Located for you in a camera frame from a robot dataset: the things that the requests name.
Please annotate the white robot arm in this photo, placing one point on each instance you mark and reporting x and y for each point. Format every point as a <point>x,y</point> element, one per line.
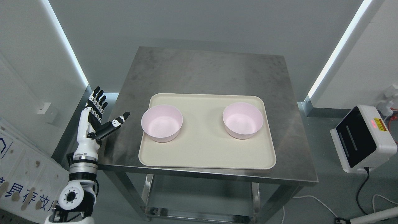
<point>78,198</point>

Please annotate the stainless steel table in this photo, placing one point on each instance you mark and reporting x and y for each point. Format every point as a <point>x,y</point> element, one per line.
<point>162,70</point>

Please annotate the white black device box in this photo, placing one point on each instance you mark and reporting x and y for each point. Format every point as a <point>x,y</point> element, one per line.
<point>362,140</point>

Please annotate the pink bowl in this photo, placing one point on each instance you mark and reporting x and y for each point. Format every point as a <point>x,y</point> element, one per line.
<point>162,123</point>
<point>242,120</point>

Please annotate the white printed sign board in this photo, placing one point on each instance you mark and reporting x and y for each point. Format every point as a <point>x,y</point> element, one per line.
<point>30,180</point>

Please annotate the white wall plugs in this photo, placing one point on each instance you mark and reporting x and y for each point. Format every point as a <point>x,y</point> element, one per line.
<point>389,96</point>

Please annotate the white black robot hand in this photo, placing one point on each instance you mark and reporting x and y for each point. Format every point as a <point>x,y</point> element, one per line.
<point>91,131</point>

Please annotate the white wall socket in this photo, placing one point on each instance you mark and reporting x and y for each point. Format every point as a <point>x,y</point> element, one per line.
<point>48,113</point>

